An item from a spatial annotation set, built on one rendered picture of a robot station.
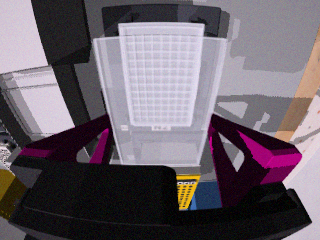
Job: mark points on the blue open-top bin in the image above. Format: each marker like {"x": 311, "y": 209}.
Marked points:
{"x": 206, "y": 195}

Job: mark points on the yellow open-top bin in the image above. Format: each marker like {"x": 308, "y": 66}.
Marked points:
{"x": 11, "y": 190}

